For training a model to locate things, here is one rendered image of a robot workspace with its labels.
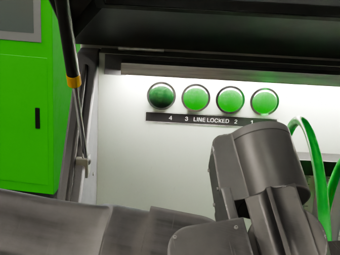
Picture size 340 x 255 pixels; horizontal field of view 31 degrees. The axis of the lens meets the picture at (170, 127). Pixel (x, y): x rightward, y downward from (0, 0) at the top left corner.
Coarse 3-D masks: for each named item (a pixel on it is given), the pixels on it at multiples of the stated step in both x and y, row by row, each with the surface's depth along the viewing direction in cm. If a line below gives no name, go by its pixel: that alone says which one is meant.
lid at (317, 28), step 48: (96, 0) 87; (144, 0) 88; (192, 0) 89; (240, 0) 88; (288, 0) 87; (336, 0) 86; (144, 48) 107; (192, 48) 106; (240, 48) 105; (288, 48) 103; (336, 48) 102
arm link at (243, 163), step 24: (216, 144) 48; (240, 144) 47; (264, 144) 47; (288, 144) 47; (216, 168) 47; (240, 168) 47; (264, 168) 46; (288, 168) 46; (216, 192) 47; (240, 192) 46; (216, 216) 48; (240, 216) 48; (192, 240) 41; (216, 240) 41; (240, 240) 41
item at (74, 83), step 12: (60, 0) 74; (60, 12) 76; (60, 24) 77; (72, 24) 78; (60, 36) 79; (72, 36) 79; (72, 48) 80; (72, 60) 81; (72, 72) 82; (72, 84) 84; (84, 144) 93; (84, 156) 95
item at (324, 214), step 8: (296, 120) 86; (304, 120) 83; (304, 128) 81; (312, 128) 81; (312, 136) 79; (312, 144) 77; (312, 152) 76; (320, 152) 76; (312, 160) 76; (320, 160) 75; (320, 168) 74; (320, 176) 73; (320, 184) 73; (320, 192) 72; (320, 200) 71; (328, 200) 72; (320, 208) 71; (328, 208) 71; (320, 216) 71; (328, 216) 70; (328, 224) 70; (328, 232) 69; (328, 240) 69
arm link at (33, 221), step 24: (0, 192) 44; (0, 216) 43; (24, 216) 43; (48, 216) 43; (72, 216) 43; (96, 216) 43; (120, 216) 43; (144, 216) 43; (168, 216) 43; (192, 216) 43; (0, 240) 42; (24, 240) 42; (48, 240) 42; (72, 240) 42; (96, 240) 42; (120, 240) 42; (144, 240) 42; (168, 240) 42
